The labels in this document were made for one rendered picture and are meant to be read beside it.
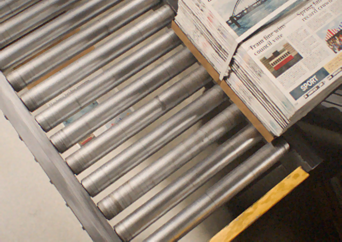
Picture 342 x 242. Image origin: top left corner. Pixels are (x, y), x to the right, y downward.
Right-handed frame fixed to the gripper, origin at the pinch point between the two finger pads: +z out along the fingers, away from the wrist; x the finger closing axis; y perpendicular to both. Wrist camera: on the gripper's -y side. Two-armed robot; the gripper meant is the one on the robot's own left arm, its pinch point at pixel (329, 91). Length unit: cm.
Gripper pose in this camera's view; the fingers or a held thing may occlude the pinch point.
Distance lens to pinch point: 120.6
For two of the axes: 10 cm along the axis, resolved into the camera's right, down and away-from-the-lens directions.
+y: 0.7, -3.3, -9.4
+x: -7.8, 5.6, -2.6
